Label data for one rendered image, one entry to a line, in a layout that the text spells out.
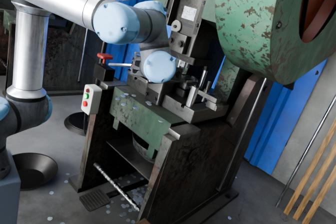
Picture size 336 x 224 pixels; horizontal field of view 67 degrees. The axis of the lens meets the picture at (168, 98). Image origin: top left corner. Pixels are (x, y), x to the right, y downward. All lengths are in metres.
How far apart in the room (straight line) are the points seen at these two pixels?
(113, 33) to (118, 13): 0.04
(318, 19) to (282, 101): 1.03
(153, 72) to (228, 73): 0.78
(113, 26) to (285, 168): 2.06
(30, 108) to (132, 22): 0.54
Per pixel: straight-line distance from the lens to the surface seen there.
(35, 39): 0.87
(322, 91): 2.19
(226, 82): 1.34
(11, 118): 0.89
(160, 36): 0.62
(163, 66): 0.60
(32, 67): 0.89
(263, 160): 2.38
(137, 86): 1.28
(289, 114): 2.23
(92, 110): 1.27
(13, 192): 0.97
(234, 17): 0.77
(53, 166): 1.66
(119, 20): 0.48
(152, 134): 1.11
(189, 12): 1.18
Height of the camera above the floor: 1.06
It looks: 19 degrees down
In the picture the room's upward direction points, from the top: 16 degrees clockwise
